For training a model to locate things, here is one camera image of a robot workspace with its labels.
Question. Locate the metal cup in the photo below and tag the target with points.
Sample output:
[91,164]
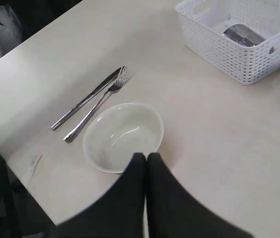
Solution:
[243,35]

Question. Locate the grey ceramic bowl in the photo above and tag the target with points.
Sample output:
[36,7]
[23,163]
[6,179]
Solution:
[116,134]

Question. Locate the silver fork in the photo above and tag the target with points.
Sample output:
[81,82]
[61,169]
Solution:
[121,80]

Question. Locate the black chair beside table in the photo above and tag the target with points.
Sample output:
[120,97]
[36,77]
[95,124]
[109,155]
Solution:
[1,193]

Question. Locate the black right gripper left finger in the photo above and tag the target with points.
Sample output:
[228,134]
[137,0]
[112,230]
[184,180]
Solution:
[118,213]

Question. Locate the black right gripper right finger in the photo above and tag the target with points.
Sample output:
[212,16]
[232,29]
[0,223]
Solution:
[173,212]

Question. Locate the silver table knife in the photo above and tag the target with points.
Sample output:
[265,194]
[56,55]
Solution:
[77,107]

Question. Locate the white perforated plastic basket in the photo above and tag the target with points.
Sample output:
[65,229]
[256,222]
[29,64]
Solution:
[204,23]

